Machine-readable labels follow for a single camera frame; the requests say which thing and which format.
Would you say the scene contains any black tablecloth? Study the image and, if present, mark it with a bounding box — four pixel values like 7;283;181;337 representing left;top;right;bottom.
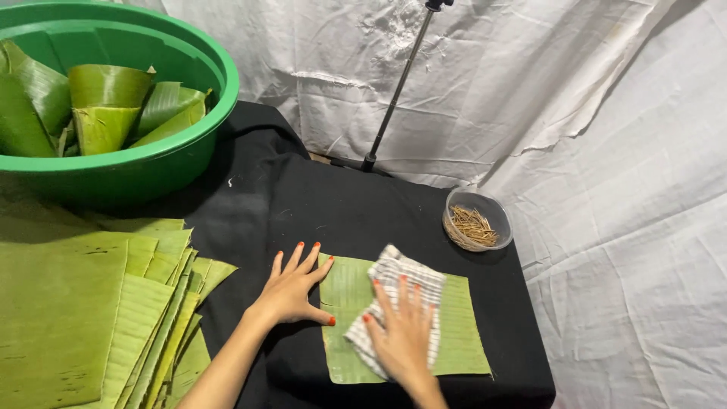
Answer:
85;101;557;409

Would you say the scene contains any white checkered cloth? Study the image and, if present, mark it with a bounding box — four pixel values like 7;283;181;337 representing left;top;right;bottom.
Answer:
343;244;447;381

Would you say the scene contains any yellowish banana leaf cone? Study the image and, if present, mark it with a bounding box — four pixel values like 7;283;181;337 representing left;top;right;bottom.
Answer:
72;106;142;156

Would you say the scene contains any wide banana leaf cone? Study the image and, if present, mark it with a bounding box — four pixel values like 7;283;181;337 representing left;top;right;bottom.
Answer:
67;64;156;110

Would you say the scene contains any clear plastic container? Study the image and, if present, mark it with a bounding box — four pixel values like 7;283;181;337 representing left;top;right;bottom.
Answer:
442;187;514;253

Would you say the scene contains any striped banana leaf cone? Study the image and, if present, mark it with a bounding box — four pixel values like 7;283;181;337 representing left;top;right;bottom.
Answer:
135;81;212;139

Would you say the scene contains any person's right hand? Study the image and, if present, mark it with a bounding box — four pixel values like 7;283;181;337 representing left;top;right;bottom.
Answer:
362;275;437;391

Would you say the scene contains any pile of wooden sticks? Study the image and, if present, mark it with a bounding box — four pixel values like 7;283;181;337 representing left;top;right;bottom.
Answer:
446;205;501;250

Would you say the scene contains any stack of banana leaf sheets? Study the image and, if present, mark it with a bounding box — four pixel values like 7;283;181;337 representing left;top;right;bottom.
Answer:
0;196;239;409

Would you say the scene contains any black metal stand pole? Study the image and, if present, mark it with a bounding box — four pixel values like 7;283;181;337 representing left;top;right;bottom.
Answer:
332;0;455;177

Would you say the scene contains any white fabric backdrop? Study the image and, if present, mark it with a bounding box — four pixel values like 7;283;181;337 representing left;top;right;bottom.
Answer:
114;0;727;409

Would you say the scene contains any narrow light banana leaf cone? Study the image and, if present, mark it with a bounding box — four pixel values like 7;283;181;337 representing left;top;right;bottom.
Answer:
129;101;207;150

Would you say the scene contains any square banana leaf piece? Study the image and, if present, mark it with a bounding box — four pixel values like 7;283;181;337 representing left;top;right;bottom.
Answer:
318;253;493;385

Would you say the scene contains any large dark folded banana leaf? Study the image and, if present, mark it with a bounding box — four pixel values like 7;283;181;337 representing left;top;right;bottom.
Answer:
0;40;73;159

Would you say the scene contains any person's left hand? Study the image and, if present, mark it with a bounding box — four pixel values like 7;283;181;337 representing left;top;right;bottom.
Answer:
249;242;337;328

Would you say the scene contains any green plastic basin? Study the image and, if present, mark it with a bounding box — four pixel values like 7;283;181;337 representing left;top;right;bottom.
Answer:
0;0;240;212

